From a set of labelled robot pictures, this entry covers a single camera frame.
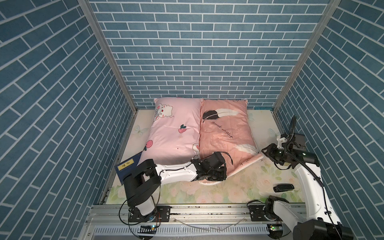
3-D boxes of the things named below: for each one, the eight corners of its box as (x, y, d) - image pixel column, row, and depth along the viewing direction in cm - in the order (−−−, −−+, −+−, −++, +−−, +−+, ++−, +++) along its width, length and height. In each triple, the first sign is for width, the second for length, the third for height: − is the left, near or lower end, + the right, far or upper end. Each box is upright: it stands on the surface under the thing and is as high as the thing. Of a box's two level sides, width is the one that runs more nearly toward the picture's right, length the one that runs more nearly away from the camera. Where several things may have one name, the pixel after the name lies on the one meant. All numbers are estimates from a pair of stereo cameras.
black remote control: (274, 192, 83) (276, 190, 81) (272, 187, 85) (274, 185, 82) (292, 190, 84) (295, 188, 81) (289, 184, 86) (292, 182, 83)
